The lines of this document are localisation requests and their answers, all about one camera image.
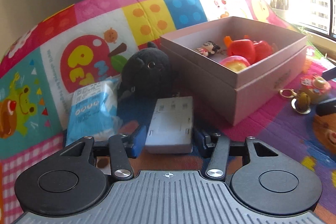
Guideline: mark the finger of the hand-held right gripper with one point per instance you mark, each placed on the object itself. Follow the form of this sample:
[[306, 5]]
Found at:
[[331, 74], [328, 107]]

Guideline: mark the black plush toy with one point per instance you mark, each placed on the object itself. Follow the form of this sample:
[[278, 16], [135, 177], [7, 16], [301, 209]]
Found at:
[[147, 69]]

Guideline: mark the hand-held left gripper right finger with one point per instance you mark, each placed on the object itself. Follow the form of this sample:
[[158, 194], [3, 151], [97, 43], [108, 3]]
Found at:
[[200, 142]]

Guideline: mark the grey plastic case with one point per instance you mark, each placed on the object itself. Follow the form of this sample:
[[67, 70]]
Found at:
[[170, 124]]

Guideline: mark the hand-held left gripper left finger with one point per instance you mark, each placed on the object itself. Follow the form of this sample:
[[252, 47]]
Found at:
[[138, 141]]

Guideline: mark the orange plastic toy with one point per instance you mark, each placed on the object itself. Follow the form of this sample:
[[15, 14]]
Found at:
[[227, 40]]

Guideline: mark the pink cardboard box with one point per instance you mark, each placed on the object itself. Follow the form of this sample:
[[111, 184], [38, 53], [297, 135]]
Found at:
[[218, 82]]

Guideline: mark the colorful cartoon play mat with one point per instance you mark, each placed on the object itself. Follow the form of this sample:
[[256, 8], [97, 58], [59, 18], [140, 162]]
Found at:
[[147, 14]]

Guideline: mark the red hooded doll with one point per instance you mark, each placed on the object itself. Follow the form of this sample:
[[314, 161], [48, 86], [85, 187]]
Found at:
[[241, 50]]

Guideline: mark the blue white tissue pack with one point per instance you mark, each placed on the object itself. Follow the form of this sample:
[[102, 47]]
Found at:
[[90, 106]]

